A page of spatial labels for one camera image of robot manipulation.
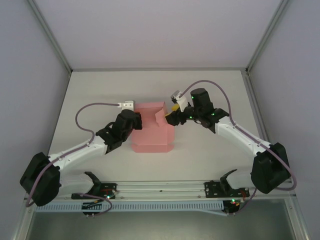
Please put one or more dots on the black connector box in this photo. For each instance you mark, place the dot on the black connector box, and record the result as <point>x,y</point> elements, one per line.
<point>228,210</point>

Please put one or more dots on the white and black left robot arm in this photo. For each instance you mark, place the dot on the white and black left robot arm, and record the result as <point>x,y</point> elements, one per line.
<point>75,152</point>

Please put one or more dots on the aluminium frame crossbar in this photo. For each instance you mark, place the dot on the aluminium frame crossbar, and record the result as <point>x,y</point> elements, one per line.
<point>160,69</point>

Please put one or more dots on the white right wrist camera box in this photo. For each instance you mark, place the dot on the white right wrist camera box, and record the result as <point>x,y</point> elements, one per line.
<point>181,101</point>

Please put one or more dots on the aluminium side rail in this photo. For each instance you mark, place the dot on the aluminium side rail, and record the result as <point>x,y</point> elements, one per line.
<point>255,100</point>

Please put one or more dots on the aluminium mounting rail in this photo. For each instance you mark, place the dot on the aluminium mounting rail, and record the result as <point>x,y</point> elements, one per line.
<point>160,187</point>

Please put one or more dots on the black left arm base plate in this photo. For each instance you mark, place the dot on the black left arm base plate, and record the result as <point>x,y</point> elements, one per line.
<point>110,187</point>

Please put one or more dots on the aluminium frame post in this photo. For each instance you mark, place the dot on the aluminium frame post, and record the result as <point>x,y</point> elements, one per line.
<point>50,37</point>
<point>267,37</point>

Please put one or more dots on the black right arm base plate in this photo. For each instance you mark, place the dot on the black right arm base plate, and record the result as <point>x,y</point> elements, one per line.
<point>212,188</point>

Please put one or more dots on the pink paper box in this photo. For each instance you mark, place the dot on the pink paper box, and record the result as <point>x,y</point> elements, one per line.
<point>150,140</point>

